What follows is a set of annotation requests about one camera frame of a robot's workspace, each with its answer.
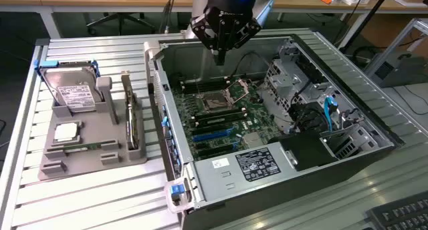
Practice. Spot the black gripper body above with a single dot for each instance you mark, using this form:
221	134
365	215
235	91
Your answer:
230	2

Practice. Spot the graphics card with metal bracket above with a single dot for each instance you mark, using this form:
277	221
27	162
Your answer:
131	119

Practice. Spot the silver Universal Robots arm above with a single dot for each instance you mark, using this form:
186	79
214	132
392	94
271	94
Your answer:
265	13

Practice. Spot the black office chair base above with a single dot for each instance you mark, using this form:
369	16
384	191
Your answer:
123	19

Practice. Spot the thin metal locking lever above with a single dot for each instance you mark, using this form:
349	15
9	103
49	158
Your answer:
197	86

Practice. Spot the metal disk bay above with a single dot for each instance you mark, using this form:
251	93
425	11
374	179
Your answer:
284	84

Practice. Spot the metal socket cover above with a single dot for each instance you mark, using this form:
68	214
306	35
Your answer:
238	91

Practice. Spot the CPU socket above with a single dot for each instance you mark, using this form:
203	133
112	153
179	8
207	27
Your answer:
214	103

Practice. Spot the black tripod pole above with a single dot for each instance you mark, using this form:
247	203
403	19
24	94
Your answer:
364	22

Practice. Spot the black RAM stick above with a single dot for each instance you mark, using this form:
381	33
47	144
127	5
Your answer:
218	118

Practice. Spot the green motherboard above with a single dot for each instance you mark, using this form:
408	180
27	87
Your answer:
254	119

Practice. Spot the blue expansion slot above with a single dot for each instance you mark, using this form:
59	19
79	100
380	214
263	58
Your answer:
210	134

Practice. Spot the silver chipset heatsink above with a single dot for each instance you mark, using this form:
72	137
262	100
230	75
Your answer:
254	139

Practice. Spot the hard disk in blue carrier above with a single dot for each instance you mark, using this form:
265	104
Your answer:
71	89

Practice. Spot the grey equipment box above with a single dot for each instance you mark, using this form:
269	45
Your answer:
401	69

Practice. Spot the black plastic shroud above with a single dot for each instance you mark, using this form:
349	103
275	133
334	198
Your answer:
301	152

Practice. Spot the silver CPU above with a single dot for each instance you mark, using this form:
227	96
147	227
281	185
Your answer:
65	132

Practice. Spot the grey power supply unit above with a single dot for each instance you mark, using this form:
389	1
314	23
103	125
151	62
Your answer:
234	175

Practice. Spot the green RAM stick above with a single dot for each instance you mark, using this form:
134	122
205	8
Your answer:
80	147

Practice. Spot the grey parts rack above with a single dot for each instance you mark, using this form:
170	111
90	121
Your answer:
90	162

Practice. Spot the silver computer tower case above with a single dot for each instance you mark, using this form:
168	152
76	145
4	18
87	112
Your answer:
301	190

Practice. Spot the black keyboard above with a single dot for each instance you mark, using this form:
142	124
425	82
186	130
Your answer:
401	215

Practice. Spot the wooden desk with white frame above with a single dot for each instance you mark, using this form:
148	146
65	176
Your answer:
301	4

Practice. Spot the aluminium profile frame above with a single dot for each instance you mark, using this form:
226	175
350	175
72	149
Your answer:
401	34

